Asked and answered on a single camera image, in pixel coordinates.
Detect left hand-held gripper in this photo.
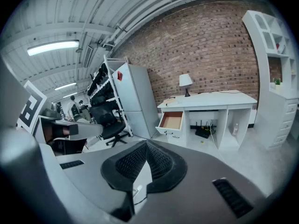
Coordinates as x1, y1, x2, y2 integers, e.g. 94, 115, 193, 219
15, 80, 104, 144

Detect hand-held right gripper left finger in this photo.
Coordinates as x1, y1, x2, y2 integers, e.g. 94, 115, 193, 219
38, 139, 148, 223

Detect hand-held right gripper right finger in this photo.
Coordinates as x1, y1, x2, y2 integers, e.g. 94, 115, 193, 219
134, 139, 268, 224

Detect white wooden drawer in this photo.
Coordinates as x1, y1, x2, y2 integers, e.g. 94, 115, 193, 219
155, 111, 185, 135

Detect small closed desk drawer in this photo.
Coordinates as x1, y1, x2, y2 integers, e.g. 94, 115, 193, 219
167, 134, 187, 147

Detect black mesh office chair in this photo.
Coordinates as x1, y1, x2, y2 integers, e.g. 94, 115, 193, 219
89, 99, 132, 148

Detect white rack of black items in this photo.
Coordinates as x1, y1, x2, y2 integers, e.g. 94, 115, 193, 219
86, 55, 134, 137

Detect black router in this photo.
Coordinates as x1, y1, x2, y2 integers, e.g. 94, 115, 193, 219
195, 119, 217, 139

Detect grey refrigerator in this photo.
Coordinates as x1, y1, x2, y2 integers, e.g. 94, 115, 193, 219
112, 63, 161, 140

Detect white ceiling air vent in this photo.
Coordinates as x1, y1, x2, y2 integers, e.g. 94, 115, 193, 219
82, 45, 94, 69

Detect white desk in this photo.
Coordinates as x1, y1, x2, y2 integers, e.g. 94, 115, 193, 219
157, 90, 258, 150

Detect white bookshelf cabinet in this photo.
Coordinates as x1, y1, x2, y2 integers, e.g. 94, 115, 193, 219
242, 10, 299, 151

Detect white shade table lamp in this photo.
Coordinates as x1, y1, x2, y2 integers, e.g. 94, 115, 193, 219
178, 73, 193, 98

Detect small green potted plant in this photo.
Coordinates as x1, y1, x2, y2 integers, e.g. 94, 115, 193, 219
271, 77, 283, 92

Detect white cable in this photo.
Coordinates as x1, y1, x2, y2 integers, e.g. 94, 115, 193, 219
209, 125, 226, 163

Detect black lamp cable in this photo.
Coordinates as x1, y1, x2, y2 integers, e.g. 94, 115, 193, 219
189, 90, 241, 96

